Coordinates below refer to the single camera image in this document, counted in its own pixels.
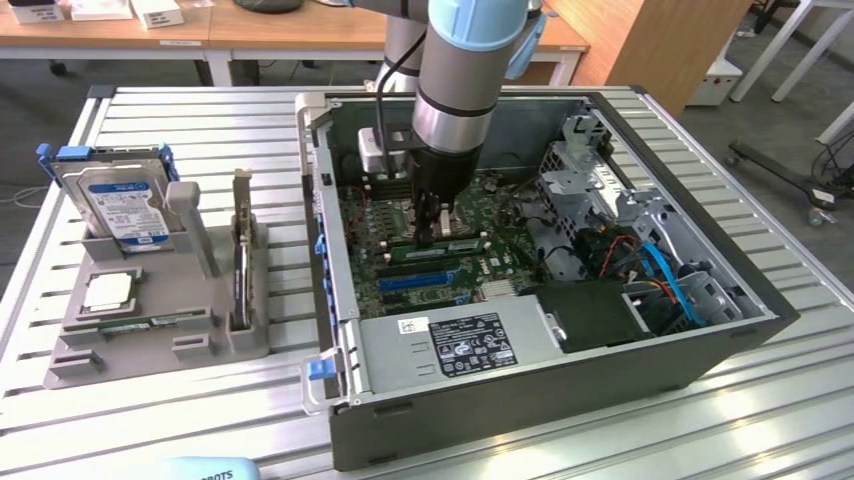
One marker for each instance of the white cardboard box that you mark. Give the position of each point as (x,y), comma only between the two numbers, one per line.
(101,9)
(157,12)
(39,11)

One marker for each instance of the graphics card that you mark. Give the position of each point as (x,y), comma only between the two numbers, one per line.
(243,250)

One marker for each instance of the black round object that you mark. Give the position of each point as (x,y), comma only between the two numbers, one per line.
(267,5)

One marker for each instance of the white floor unit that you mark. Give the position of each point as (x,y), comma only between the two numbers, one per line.
(717,80)

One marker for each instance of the blue case latch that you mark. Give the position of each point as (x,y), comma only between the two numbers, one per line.
(318,369)

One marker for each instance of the silver CPU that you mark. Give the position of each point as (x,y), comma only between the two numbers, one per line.
(110,292)

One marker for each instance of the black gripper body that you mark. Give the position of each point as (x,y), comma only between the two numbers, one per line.
(446,170)

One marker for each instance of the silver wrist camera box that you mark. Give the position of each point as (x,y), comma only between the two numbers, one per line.
(375,155)

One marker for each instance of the silver CPU socket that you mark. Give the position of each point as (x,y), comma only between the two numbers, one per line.
(469,220)

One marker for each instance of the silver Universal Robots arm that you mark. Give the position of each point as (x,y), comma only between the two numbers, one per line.
(454,100)

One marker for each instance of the hard disk with blue label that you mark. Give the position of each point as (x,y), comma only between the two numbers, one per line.
(123,210)

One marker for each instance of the green RAM stick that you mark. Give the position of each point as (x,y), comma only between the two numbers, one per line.
(461,248)
(147,323)

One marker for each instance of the wooden desk with white frame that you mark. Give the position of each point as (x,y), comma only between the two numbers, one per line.
(301,30)
(101,37)

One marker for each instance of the green motherboard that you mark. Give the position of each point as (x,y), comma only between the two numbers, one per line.
(497,235)

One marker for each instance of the black plastic shroud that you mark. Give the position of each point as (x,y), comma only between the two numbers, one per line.
(588,315)

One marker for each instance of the wooden cabinet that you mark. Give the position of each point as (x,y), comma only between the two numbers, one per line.
(661,45)

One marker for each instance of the blue expansion slot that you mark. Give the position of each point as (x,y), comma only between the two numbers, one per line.
(421,281)

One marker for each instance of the blue disk caddy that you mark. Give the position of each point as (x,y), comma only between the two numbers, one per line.
(74,152)

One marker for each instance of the black open PC case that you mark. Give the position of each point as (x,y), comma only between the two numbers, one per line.
(601,380)

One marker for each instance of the black wheeled stand base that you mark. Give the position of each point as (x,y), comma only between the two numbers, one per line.
(781,172)

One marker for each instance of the silver disk bay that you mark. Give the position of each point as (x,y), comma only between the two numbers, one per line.
(708,280)

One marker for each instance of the white table frame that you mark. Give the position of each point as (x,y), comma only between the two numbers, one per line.
(804,45)

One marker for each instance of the silver optical drive cage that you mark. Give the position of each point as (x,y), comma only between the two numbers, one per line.
(568,185)

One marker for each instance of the grey parts rack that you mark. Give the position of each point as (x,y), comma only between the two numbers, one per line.
(167,320)

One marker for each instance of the silver power supply unit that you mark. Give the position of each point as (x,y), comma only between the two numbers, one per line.
(401,360)

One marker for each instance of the small silver chipset heatsink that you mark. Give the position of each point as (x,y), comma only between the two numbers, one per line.
(498,290)

